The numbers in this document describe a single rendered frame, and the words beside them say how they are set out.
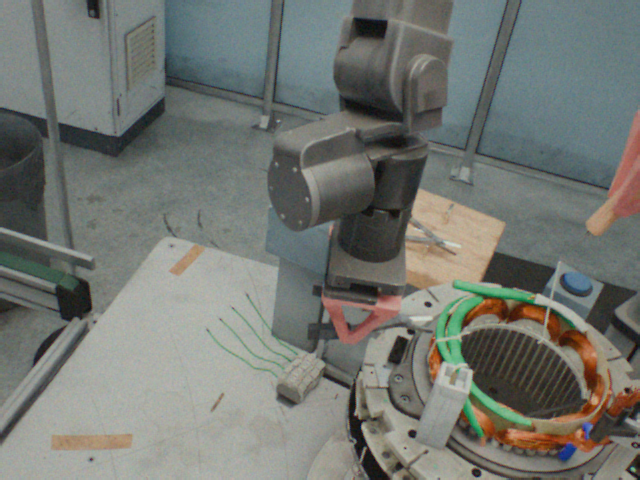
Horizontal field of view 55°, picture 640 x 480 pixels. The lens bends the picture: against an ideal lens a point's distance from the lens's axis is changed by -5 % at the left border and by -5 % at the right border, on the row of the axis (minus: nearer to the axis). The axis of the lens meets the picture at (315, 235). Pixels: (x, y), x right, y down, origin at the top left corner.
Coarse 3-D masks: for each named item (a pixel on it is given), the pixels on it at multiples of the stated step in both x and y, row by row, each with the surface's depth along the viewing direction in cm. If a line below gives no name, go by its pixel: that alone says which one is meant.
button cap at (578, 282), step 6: (564, 276) 91; (570, 276) 91; (576, 276) 91; (582, 276) 91; (564, 282) 91; (570, 282) 90; (576, 282) 90; (582, 282) 90; (588, 282) 90; (570, 288) 90; (576, 288) 89; (582, 288) 89; (588, 288) 90
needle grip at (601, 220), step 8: (616, 192) 52; (608, 200) 53; (632, 200) 51; (600, 208) 54; (608, 208) 53; (592, 216) 54; (600, 216) 53; (608, 216) 53; (616, 216) 53; (592, 224) 54; (600, 224) 53; (608, 224) 53; (592, 232) 54; (600, 232) 54
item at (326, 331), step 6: (312, 324) 60; (318, 324) 60; (324, 324) 60; (330, 324) 60; (348, 324) 60; (312, 330) 59; (318, 330) 60; (324, 330) 60; (330, 330) 60; (348, 330) 60; (312, 336) 60; (318, 336) 60; (324, 336) 60; (330, 336) 60; (336, 336) 60
